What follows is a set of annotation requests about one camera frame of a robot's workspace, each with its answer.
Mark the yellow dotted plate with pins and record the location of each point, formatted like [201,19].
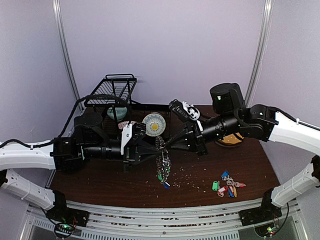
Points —
[230,141]

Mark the pink patterned bowl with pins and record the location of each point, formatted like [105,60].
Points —
[123,124]

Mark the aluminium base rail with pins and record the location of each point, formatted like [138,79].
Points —
[212,222]

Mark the left circuit board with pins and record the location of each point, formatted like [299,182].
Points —
[63,230]

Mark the blue key tag on disc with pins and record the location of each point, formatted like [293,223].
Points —
[166,186]

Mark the circuit board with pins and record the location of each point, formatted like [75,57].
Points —
[266,230]
[63,230]

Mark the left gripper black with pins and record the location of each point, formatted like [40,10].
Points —
[135,152]

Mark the teal ceramic bowl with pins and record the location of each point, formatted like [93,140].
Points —
[118,112]

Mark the right aluminium frame post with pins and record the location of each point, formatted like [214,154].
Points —
[261,47]

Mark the green key tag in pile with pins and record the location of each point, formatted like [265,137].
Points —
[215,186]

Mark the red headed silver key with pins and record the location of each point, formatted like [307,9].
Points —
[239,185]

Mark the aluminium frame post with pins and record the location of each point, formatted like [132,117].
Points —
[64,47]
[261,47]

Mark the black wire dish rack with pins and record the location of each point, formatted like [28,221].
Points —
[118,89]

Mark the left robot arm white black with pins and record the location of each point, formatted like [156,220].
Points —
[88,141]

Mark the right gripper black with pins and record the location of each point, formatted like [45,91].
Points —
[197,139]

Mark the red key tag in pile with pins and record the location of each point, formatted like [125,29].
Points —
[221,191]

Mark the left aluminium frame post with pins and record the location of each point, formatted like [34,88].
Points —
[64,47]

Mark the blue key tag in pile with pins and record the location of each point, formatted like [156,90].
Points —
[224,175]

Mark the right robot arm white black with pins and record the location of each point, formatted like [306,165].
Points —
[261,122]

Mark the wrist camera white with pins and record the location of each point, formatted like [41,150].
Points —
[126,135]
[188,114]

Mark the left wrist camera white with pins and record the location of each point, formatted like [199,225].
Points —
[126,135]

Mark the blue yellow patterned plate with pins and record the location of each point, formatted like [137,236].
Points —
[155,124]

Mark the right circuit board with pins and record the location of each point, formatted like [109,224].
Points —
[266,230]

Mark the black keyring disc with rings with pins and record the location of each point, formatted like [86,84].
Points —
[163,161]

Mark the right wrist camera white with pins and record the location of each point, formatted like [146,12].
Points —
[188,114]

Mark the yellow key tag in pile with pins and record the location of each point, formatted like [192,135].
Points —
[234,191]

